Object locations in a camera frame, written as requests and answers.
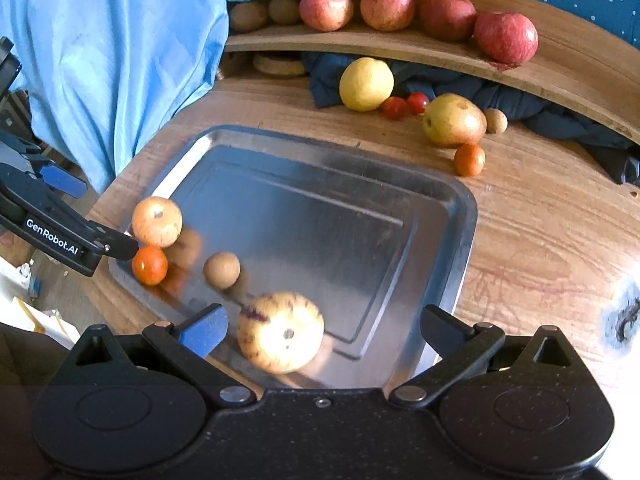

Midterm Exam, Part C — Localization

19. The metal tray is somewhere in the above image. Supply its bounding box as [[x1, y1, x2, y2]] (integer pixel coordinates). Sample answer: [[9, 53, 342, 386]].
[[107, 125, 479, 391]]

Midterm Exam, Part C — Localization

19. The small orange tangerine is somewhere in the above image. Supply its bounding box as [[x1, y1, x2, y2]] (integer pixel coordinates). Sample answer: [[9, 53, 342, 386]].
[[454, 143, 486, 177], [131, 245, 169, 286]]

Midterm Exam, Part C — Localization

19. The pale orange citrus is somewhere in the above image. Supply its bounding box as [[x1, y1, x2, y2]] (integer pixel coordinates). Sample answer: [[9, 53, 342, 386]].
[[131, 196, 183, 248]]

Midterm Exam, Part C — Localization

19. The dark red apple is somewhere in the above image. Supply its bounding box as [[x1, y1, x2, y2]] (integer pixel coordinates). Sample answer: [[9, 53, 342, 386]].
[[419, 0, 477, 42]]

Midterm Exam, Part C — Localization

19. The curved wooden shelf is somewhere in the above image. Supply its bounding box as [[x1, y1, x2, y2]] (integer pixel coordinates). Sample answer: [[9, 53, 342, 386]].
[[222, 0, 640, 143]]

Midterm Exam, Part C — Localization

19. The yellow fruit under shelf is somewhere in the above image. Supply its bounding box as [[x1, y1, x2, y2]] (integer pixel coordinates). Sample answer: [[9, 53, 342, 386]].
[[251, 52, 307, 78]]

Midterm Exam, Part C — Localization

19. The small tan longan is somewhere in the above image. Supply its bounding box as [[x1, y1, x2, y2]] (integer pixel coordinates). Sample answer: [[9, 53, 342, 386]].
[[482, 108, 508, 134], [202, 252, 241, 290]]

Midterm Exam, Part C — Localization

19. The red striped apple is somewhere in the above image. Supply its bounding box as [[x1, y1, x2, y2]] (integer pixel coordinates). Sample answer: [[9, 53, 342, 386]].
[[360, 0, 416, 32], [299, 0, 355, 32]]

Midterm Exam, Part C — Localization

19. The red cherry tomato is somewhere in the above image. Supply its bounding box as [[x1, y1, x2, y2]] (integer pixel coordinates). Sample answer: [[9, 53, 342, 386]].
[[406, 91, 431, 116], [382, 96, 410, 121]]

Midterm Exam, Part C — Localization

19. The light blue garment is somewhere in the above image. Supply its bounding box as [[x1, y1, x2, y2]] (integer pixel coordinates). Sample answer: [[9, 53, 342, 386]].
[[0, 0, 231, 196]]

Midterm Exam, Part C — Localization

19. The dark blue padded jacket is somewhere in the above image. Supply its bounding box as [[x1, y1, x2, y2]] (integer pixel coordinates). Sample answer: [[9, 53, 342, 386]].
[[300, 51, 640, 185]]

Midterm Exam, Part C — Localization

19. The striped pepino melon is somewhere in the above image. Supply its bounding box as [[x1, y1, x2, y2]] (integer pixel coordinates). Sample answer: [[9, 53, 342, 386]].
[[237, 291, 325, 375]]

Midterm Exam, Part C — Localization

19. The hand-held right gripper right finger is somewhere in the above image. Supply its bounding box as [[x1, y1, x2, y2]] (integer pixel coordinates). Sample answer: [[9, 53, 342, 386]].
[[391, 304, 575, 408]]

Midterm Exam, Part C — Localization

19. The brown kiwi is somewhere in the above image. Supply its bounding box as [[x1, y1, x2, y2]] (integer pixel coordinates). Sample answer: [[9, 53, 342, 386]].
[[268, 0, 303, 25], [229, 1, 271, 32]]

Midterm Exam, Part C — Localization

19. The yellow lemon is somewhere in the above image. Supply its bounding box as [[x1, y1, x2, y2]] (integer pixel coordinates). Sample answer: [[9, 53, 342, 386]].
[[339, 57, 395, 112]]

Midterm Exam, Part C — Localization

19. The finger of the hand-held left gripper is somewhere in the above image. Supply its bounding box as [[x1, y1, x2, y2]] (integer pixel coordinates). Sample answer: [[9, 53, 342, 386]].
[[0, 132, 89, 199], [0, 162, 140, 277]]

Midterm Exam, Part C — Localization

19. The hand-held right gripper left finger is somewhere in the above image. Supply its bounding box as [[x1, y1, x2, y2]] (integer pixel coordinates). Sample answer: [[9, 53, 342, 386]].
[[69, 304, 256, 407]]

